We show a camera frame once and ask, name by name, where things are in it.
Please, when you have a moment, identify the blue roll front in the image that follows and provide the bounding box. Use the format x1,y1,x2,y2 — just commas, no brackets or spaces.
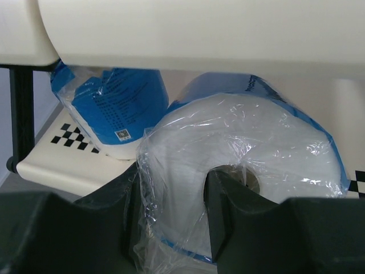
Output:
134,72,350,273

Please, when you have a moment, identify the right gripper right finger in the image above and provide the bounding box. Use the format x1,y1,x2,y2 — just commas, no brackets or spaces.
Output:
204,168,364,273

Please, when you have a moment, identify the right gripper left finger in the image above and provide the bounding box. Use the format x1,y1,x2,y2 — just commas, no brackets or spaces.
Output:
1,164,139,273

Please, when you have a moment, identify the blue roll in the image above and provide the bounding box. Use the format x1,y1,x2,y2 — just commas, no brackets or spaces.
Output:
134,72,350,273
50,61,169,160

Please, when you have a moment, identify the cream three-tier checkered shelf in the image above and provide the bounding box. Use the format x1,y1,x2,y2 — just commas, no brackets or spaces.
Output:
1,1,364,198

